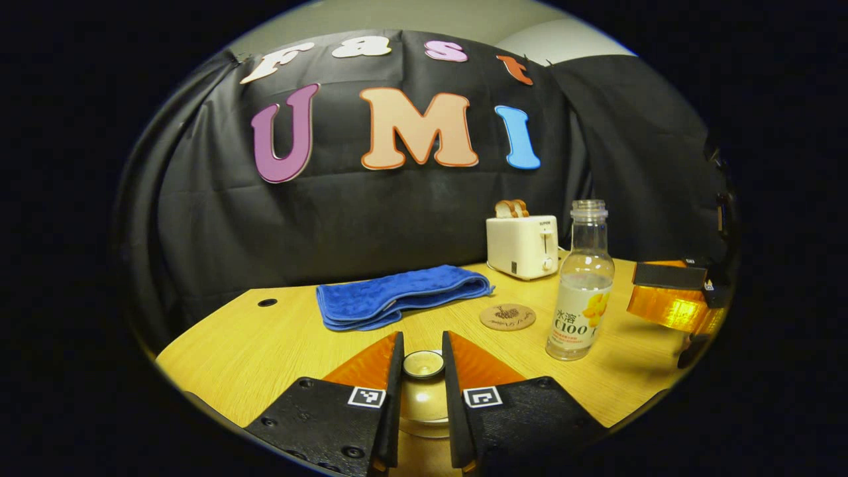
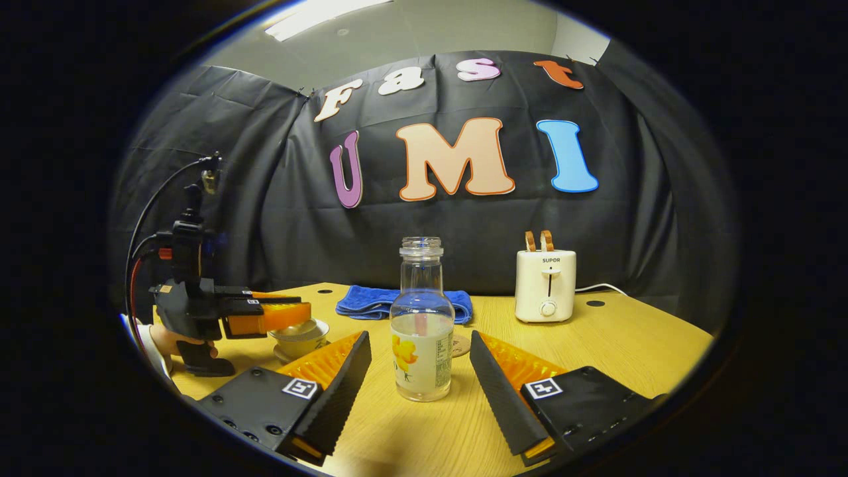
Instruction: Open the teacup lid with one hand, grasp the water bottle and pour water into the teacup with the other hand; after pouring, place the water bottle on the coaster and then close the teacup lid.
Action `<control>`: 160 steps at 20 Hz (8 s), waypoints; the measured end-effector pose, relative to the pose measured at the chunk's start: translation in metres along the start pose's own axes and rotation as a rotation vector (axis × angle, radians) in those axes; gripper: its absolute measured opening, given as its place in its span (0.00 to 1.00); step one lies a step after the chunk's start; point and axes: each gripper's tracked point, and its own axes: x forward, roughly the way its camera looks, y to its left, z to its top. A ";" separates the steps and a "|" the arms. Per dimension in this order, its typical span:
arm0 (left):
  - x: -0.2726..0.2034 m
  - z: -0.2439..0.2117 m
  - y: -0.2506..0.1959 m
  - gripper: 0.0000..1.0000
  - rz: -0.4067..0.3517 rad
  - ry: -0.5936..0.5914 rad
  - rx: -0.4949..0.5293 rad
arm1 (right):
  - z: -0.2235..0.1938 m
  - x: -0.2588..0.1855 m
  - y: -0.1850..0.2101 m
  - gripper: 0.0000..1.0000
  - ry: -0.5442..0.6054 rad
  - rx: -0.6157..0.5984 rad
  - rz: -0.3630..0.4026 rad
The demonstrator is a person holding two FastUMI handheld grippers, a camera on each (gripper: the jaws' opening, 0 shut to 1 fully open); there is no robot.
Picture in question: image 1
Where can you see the black backdrop cloth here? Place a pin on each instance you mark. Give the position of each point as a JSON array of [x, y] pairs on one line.
[[364, 212]]

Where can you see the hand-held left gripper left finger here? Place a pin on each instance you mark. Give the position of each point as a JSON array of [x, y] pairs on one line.
[[392, 397]]

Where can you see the white toaster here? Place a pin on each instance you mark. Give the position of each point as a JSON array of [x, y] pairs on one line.
[[520, 245]]

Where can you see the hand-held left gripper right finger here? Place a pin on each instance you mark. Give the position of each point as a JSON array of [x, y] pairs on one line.
[[454, 397]]

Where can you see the toast slice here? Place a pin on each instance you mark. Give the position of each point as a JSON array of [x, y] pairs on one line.
[[522, 208], [505, 210]]

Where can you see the folded blue towel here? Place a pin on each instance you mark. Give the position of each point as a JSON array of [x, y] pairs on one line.
[[397, 298]]

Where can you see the cream teacup lid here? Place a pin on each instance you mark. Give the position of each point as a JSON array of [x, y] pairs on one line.
[[424, 391]]

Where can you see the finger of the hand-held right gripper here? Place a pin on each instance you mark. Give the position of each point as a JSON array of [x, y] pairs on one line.
[[676, 310], [669, 276]]

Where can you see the clear water bottle yellow label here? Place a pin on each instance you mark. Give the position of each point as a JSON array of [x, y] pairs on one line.
[[583, 298]]

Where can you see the round cork coaster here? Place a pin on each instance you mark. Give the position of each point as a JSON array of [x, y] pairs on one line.
[[507, 317]]

